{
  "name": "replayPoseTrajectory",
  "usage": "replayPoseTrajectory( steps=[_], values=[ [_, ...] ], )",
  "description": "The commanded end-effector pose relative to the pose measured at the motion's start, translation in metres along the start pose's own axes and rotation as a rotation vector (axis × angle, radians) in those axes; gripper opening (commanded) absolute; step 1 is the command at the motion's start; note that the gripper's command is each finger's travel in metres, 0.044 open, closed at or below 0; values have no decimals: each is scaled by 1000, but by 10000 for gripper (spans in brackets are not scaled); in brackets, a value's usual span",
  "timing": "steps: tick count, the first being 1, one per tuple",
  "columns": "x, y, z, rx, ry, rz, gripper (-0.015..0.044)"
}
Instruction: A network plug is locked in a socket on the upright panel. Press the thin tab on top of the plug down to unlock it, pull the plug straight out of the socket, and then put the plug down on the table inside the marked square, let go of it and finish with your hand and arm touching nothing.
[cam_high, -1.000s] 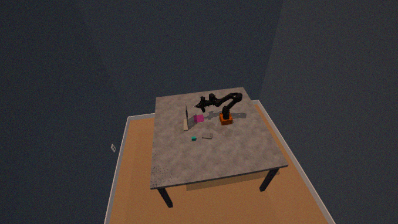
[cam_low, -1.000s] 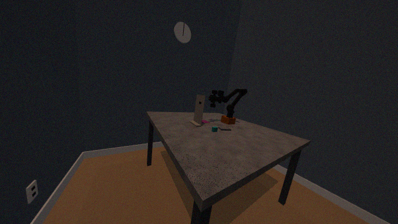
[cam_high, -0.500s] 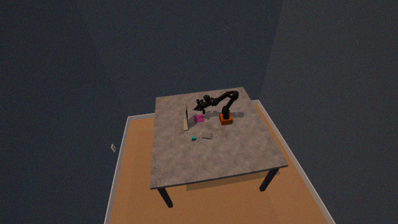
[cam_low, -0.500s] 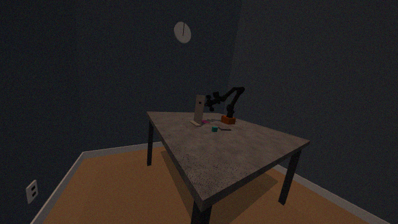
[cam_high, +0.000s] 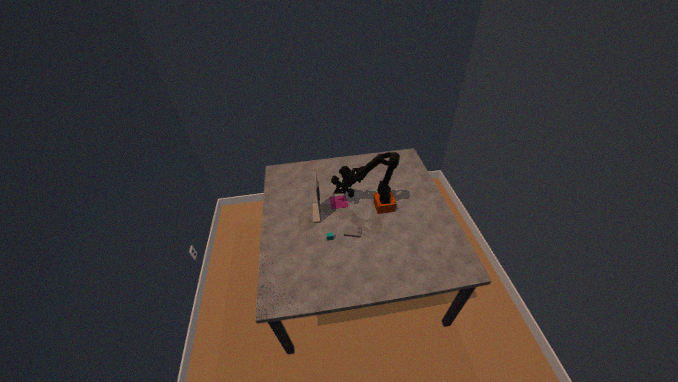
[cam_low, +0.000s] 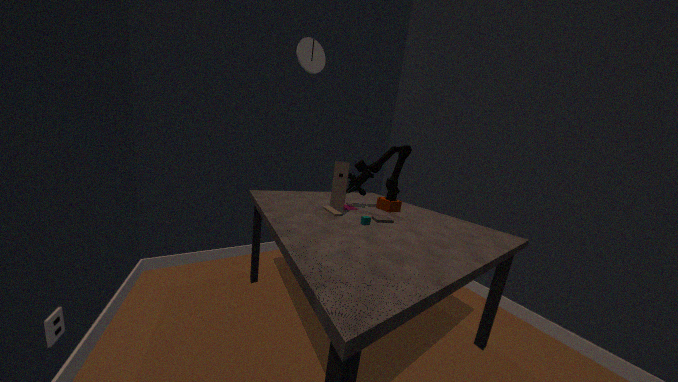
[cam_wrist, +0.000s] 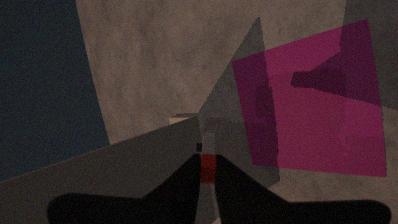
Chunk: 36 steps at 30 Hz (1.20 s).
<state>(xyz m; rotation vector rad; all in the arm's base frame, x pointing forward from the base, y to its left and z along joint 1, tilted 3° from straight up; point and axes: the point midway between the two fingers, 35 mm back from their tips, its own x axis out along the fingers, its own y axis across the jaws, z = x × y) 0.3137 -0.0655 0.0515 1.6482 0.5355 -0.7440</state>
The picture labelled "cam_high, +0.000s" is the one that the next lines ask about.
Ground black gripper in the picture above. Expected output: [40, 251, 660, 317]
[331, 175, 354, 198]

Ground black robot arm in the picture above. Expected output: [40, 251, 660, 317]
[339, 152, 400, 204]

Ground magenta translucent square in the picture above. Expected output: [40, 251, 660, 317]
[329, 195, 348, 209]

